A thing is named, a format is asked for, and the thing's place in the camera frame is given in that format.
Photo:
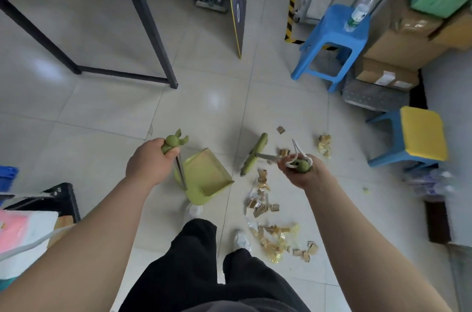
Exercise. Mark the green broom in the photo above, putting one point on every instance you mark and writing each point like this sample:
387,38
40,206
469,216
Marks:
254,153

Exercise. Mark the medium cardboard box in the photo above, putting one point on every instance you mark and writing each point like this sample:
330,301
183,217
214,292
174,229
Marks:
453,31

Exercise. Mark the grey tiled floor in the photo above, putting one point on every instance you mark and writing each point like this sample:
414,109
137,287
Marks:
110,101

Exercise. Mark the person's grey shirt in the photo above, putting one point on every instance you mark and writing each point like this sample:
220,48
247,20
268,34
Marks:
236,306

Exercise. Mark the person's black trousers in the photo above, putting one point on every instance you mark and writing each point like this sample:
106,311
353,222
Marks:
206,271

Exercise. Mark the person's left forearm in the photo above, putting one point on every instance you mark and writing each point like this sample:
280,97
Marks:
81,249

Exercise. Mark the clear plastic water bottle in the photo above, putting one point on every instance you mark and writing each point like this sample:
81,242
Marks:
418,182
440,179

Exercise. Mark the cardboard scraps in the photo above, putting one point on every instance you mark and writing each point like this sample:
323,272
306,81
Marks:
274,245

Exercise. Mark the large cardboard box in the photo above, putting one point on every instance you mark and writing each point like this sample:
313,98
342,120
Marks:
402,46

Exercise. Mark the person's right hand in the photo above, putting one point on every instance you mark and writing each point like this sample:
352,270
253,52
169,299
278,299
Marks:
306,179

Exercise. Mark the flat cardboard box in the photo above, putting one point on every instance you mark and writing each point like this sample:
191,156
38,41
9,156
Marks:
387,74

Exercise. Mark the grey perforated metal platform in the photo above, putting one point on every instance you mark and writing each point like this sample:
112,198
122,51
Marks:
368,96

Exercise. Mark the pink plastic parcel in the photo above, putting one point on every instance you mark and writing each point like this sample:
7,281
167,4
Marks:
13,227

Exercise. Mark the black platform trolley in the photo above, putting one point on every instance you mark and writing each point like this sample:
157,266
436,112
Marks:
62,197

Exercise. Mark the person's right forearm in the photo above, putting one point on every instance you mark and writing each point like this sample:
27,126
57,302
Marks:
368,249

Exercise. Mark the green label water bottle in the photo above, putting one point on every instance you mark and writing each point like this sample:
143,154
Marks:
357,15

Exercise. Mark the person's right white shoe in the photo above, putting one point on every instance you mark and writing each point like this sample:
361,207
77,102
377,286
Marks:
242,240

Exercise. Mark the person's left hand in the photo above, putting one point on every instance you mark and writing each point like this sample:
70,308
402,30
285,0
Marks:
147,168

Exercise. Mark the green dustpan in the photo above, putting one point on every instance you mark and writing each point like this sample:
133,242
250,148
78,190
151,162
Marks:
206,175

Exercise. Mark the person's left white shoe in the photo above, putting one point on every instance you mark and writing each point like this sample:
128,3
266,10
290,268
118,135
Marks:
193,210

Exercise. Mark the yellow top blue stool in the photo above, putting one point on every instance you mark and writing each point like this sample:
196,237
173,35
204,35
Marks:
422,133

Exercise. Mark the tall blue plastic stool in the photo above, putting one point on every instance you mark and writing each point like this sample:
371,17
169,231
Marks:
332,31

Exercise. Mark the person's white shoe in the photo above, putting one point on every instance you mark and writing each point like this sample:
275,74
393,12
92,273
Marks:
242,240
193,210

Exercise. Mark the teal plastic parcel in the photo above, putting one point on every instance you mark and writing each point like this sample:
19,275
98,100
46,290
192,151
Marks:
5,284

